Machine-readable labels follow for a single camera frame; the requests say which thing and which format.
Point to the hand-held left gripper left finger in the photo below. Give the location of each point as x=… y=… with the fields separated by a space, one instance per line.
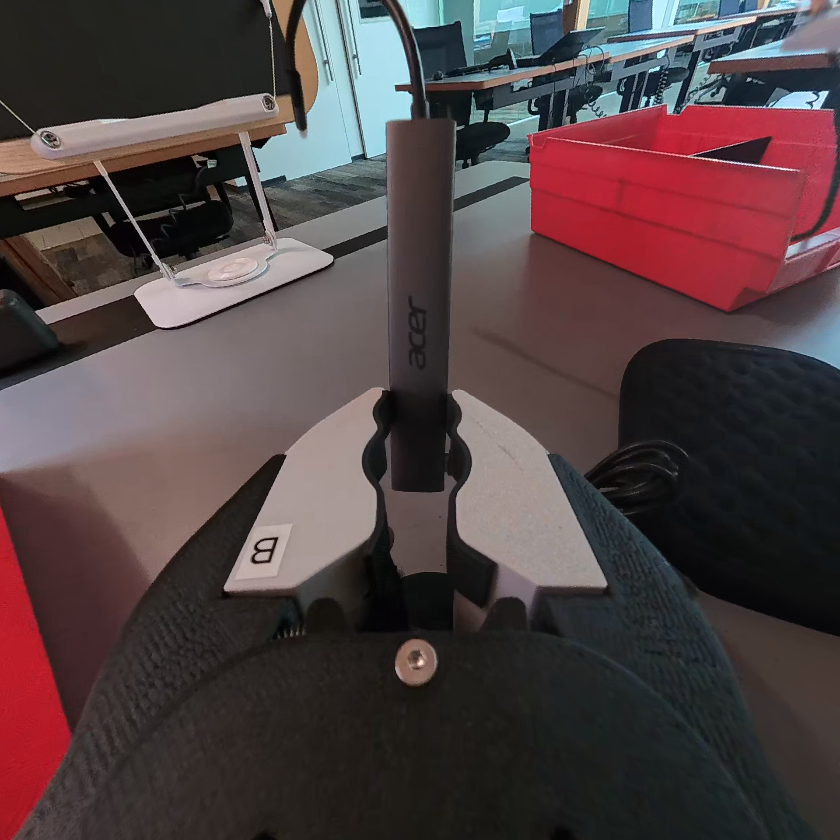
x=315 y=505

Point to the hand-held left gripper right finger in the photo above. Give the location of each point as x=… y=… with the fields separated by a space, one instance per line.
x=525 y=518

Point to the dark grey usb hub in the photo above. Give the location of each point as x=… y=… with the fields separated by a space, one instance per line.
x=420 y=262

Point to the red plastic bin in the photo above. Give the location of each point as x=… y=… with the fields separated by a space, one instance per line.
x=656 y=216

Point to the black mesh pad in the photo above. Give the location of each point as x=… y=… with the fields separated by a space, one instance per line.
x=754 y=446

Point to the white stand with clear posts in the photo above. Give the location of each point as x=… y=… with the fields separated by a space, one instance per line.
x=289 y=262

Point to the black office chair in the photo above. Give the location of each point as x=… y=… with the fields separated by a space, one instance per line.
x=482 y=134
x=548 y=29
x=197 y=223

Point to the dark grey object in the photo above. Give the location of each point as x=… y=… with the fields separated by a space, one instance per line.
x=23 y=334

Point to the red plastic container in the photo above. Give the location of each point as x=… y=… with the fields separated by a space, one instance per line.
x=26 y=689

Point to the wooden desk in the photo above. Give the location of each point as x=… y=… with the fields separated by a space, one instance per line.
x=79 y=164

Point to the brown-edged office desk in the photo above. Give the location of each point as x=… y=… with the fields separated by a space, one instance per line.
x=459 y=82
x=656 y=40
x=774 y=62

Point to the black laptop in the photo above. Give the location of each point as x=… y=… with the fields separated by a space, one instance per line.
x=571 y=43

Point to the black desk panel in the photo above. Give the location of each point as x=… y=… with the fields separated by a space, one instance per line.
x=131 y=52

